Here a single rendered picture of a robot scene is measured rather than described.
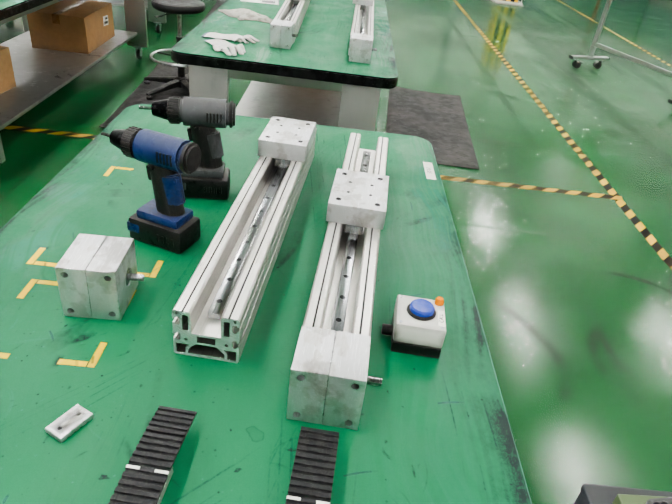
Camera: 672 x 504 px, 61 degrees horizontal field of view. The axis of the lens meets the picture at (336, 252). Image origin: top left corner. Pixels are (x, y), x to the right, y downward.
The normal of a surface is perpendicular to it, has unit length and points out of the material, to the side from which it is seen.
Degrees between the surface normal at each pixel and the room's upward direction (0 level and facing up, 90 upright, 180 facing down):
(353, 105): 90
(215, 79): 90
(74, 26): 89
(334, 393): 90
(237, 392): 0
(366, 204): 0
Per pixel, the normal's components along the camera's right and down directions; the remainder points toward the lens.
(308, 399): -0.11, 0.53
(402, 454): 0.11, -0.84
